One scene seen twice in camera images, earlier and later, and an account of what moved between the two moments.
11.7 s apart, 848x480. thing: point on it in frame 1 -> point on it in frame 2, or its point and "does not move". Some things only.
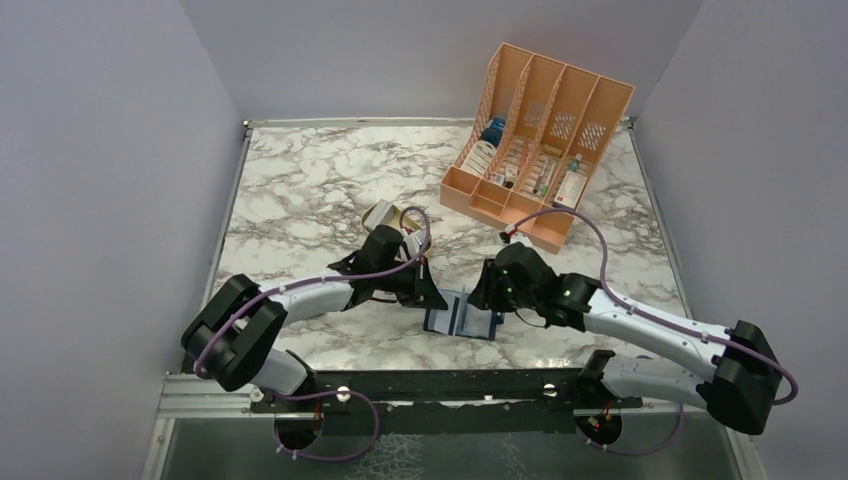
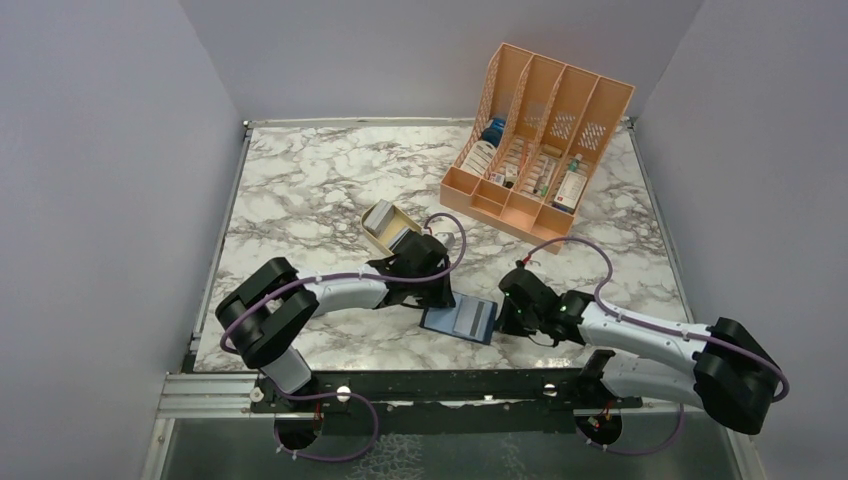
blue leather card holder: x=461 y=318 does not move
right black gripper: x=485 y=295 -> x=505 y=323
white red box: x=570 y=189 does not move
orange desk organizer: x=543 y=128 does not move
